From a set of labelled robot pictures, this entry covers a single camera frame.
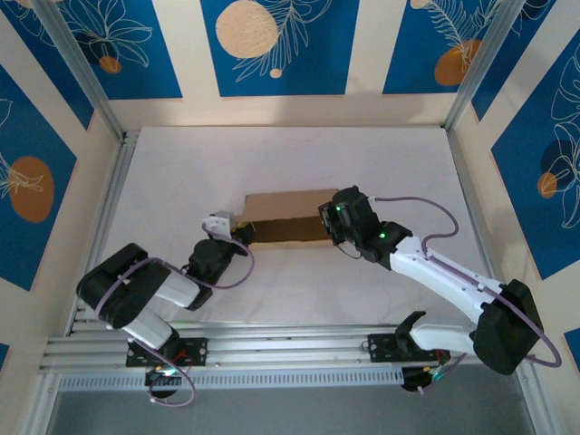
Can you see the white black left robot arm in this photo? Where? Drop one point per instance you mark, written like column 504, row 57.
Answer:
column 181, row 287

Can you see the black controller board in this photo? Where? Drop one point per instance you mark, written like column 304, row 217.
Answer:
column 417, row 378
column 161, row 378

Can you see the aluminium corner post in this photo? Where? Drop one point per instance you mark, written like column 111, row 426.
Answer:
column 81, row 68
column 480, row 63

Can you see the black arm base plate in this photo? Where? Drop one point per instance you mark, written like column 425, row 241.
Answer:
column 380, row 349
column 195, row 351

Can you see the brown cardboard box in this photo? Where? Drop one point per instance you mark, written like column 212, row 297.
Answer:
column 285, row 204

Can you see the aluminium side rail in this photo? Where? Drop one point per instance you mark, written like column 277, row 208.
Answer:
column 115, row 190
column 476, row 213

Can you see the aluminium front frame rail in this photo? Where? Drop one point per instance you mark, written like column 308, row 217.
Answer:
column 290, row 340

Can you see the aluminium lower frame leg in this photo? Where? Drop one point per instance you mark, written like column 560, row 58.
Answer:
column 532, row 408
column 45, row 408

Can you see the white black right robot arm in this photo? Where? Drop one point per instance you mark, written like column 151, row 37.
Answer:
column 435, row 272

